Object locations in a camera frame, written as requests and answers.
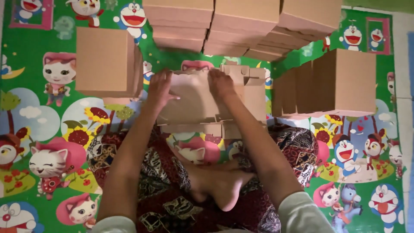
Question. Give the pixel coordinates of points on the person's right hand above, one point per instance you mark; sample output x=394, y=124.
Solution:
x=222, y=85

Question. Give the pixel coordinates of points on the person's left hand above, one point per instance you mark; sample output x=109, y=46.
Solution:
x=159, y=92

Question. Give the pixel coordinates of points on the person's right fingers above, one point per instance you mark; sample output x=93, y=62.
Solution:
x=216, y=75

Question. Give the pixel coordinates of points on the cardboard box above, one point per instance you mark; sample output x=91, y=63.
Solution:
x=194, y=100

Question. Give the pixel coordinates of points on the pile of flat cardboard sheets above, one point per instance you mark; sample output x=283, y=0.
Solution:
x=255, y=100

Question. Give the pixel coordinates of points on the stack of brown cardboard boxes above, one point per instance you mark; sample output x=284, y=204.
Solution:
x=242, y=22

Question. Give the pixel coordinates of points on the person's bare foot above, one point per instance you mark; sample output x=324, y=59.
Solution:
x=223, y=187

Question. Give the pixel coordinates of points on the row of brown cardboard boxes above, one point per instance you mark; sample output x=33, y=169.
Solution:
x=103, y=61
x=346, y=81

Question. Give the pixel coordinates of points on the dark batik patterned sarong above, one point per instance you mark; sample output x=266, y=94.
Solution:
x=161, y=194

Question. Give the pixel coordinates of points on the white long-sleeved shirt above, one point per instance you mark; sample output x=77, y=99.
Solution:
x=300, y=215

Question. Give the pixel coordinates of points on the colourful cartoon play mat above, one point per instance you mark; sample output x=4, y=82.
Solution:
x=38, y=106

